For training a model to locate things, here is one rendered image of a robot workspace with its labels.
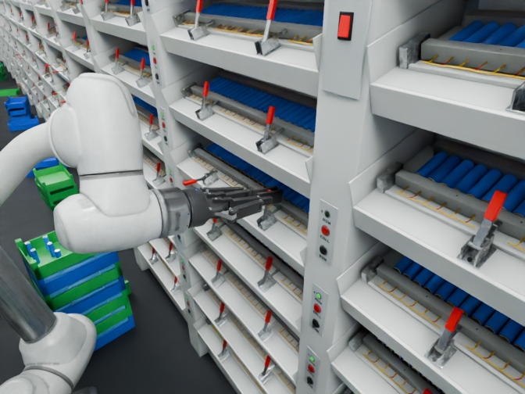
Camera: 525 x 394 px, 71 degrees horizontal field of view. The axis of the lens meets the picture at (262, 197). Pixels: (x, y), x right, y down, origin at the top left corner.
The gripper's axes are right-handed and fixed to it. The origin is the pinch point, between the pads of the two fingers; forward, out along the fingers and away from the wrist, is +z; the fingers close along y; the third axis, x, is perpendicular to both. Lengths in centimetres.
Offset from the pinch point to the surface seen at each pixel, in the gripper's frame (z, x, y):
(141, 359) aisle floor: -5, -103, -59
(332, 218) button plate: -3.6, 5.9, 21.9
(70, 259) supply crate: -27, -56, -76
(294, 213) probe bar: 4.9, -2.8, 4.9
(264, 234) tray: -0.6, -8.6, 2.2
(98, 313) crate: -17, -86, -76
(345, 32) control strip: -9.6, 34.1, 21.4
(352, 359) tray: 6.0, -25.5, 28.2
